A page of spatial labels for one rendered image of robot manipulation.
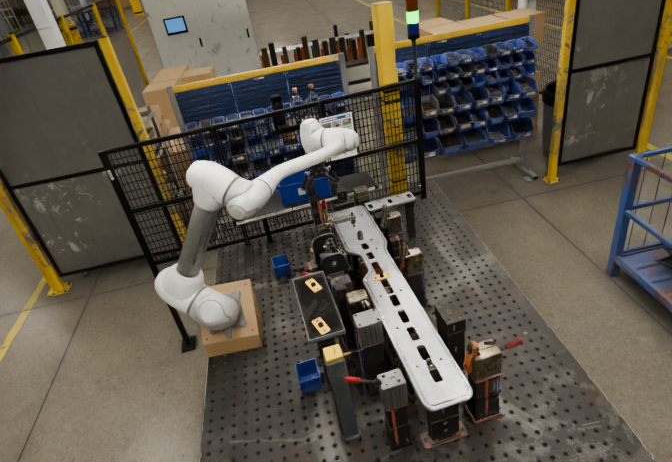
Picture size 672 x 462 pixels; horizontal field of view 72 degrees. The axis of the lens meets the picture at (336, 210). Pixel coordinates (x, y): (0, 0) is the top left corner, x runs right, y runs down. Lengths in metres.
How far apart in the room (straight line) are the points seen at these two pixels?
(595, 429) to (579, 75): 3.23
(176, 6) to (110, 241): 4.99
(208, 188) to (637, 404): 2.49
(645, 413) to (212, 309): 2.29
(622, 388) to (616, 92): 2.76
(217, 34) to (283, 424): 7.22
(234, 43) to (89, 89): 4.93
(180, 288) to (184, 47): 6.78
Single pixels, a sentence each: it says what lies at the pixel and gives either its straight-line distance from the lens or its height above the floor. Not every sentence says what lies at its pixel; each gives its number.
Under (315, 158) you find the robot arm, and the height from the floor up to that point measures 1.56.
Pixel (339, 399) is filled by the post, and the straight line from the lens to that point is 1.82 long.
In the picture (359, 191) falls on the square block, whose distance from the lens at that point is 2.74.
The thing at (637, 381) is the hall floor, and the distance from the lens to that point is 3.24.
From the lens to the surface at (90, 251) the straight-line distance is 4.58.
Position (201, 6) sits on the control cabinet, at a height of 1.63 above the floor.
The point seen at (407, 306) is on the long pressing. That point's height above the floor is 1.00.
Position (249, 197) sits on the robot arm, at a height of 1.58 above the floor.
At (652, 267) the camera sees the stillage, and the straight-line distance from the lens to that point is 3.76.
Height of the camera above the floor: 2.40
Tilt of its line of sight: 31 degrees down
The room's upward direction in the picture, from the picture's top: 10 degrees counter-clockwise
